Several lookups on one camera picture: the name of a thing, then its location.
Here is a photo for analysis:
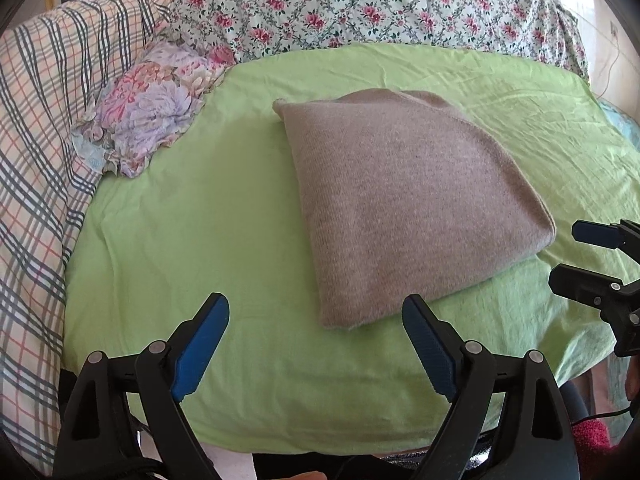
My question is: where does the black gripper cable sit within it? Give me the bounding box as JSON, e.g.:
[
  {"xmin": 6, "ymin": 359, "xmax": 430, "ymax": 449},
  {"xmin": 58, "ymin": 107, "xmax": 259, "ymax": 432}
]
[{"xmin": 569, "ymin": 406, "xmax": 634, "ymax": 426}]

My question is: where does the plaid checked blanket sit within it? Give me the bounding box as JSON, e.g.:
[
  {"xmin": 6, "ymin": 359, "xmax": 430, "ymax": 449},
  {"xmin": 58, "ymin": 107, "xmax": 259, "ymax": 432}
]
[{"xmin": 1, "ymin": 0, "xmax": 171, "ymax": 474}]

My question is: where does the white wall cable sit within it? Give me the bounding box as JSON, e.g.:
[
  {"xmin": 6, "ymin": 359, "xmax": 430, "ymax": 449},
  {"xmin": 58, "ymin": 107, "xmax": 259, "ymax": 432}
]
[{"xmin": 579, "ymin": 14, "xmax": 624, "ymax": 101}]

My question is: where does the rose floral duvet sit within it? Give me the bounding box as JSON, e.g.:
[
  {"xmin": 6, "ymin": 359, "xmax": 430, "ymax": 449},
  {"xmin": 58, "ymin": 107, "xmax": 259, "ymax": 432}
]
[{"xmin": 164, "ymin": 0, "xmax": 588, "ymax": 78}]

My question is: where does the beige knitted sweater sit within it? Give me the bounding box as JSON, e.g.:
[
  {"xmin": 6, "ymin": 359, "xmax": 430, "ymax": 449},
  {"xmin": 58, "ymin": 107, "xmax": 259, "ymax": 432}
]
[{"xmin": 273, "ymin": 89, "xmax": 556, "ymax": 328}]

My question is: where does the light green bed sheet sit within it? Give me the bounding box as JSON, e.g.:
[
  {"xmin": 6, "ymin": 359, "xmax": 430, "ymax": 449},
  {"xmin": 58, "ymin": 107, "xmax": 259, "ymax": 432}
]
[{"xmin": 63, "ymin": 44, "xmax": 639, "ymax": 455}]

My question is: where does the pink purple floral pillow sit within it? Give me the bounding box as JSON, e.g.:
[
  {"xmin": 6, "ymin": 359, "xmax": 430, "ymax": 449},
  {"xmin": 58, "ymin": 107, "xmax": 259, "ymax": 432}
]
[{"xmin": 70, "ymin": 40, "xmax": 234, "ymax": 178}]

